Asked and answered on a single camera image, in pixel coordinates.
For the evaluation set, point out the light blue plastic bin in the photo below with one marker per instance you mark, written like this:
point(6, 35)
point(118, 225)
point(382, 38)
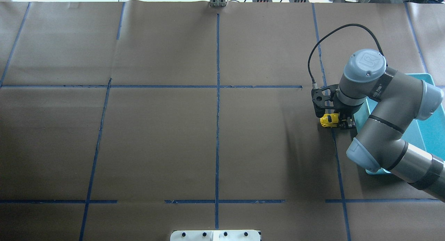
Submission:
point(427, 135)

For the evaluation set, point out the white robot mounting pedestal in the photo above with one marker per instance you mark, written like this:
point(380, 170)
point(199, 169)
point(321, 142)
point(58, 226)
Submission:
point(216, 235)

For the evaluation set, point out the yellow beetle toy car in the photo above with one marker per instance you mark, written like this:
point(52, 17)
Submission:
point(330, 120)

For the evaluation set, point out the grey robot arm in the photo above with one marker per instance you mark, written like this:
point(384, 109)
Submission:
point(400, 100)

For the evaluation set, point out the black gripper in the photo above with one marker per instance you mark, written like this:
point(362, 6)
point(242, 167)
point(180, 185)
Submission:
point(345, 113)

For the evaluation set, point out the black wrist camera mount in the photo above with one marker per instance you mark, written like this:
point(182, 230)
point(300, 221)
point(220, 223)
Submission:
point(324, 99)

